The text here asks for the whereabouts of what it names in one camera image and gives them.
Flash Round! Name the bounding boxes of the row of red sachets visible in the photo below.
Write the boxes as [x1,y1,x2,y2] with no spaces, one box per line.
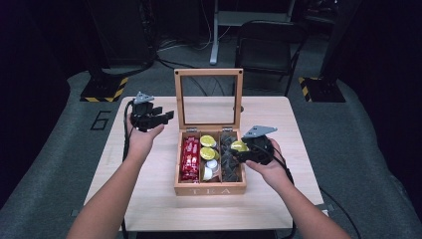
[179,135,201,183]

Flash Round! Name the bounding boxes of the person's left hand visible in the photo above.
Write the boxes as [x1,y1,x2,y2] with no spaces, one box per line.
[126,114,165,161]

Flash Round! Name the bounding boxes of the black folding chair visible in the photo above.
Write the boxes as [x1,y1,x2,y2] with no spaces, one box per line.
[234,19,309,98]

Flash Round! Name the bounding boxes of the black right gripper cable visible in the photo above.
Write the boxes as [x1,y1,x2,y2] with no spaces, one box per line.
[272,148,298,239]

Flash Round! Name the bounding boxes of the wooden tea box with glass lid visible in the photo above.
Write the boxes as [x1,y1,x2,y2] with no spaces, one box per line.
[173,68,248,197]

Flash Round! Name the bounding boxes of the person's right hand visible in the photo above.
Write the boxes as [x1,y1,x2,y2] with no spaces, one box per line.
[245,137,291,191]

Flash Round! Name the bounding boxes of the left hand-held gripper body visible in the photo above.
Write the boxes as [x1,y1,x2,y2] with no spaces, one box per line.
[129,91,163,133]

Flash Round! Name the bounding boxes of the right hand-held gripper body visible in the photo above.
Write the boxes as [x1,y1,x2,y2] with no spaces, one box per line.
[241,124,279,166]

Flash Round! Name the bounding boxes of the pile of dark tea bags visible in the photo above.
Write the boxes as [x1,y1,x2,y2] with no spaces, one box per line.
[220,132,243,183]

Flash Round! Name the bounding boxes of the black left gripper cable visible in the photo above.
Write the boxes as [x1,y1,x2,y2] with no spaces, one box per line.
[121,100,135,164]

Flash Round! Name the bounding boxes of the white desk frame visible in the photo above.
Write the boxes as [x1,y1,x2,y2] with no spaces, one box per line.
[208,0,297,67]

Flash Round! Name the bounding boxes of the floor cables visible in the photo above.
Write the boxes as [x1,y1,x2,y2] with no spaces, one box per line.
[154,33,215,69]

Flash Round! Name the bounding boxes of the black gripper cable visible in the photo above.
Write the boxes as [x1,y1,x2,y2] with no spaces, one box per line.
[121,100,135,164]
[272,148,298,239]

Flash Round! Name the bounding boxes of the black stand with striped base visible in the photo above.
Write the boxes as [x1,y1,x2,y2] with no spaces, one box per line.
[298,0,364,104]
[79,0,129,104]

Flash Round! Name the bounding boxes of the yellow-lidded capsule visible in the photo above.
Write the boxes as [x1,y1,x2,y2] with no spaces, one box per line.
[199,134,217,148]
[199,146,220,161]
[230,139,250,153]

